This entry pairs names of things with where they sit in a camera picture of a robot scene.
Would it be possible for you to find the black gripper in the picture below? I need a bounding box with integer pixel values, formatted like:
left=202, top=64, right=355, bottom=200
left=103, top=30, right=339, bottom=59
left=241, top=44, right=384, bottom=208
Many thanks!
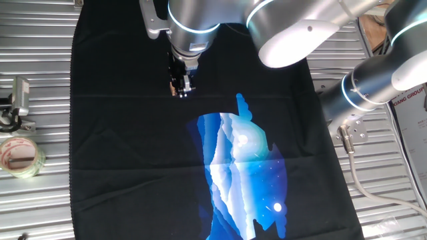
left=167, top=52, right=197, bottom=99

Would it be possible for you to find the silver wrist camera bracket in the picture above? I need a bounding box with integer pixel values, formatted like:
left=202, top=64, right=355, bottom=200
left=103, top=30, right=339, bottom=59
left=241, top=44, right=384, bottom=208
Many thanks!
left=139, top=0, right=171, bottom=40

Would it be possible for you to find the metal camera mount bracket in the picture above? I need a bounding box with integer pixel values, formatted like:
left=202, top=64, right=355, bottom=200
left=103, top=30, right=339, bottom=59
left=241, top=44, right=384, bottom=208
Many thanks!
left=0, top=96, right=37, bottom=134

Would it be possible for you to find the black cloth with blue print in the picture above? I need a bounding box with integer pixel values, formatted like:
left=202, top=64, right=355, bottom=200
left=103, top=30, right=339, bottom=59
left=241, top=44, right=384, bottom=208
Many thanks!
left=68, top=0, right=366, bottom=240

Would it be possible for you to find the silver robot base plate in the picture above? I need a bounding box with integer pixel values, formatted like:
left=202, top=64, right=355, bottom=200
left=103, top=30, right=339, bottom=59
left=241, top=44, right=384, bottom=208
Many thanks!
left=328, top=113, right=370, bottom=147

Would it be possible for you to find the brown wooden board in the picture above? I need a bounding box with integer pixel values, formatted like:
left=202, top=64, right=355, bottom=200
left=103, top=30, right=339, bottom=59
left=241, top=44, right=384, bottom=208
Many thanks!
left=358, top=13, right=390, bottom=51

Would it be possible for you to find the clear packing tape roll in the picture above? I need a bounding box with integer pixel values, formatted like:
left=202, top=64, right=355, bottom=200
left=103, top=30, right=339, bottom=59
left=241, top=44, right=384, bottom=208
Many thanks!
left=0, top=136, right=47, bottom=179

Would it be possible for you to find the thick grey robot base cable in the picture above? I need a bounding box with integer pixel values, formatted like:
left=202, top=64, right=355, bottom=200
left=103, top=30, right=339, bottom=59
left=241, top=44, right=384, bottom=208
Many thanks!
left=336, top=125, right=427, bottom=219

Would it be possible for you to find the black camera cable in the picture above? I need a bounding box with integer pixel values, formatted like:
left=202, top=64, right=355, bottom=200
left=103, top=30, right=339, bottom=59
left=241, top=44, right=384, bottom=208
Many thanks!
left=0, top=111, right=23, bottom=133

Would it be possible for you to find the clear plastic bag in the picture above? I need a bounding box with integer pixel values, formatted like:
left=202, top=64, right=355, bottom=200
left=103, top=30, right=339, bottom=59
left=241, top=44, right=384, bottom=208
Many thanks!
left=363, top=216, right=411, bottom=240

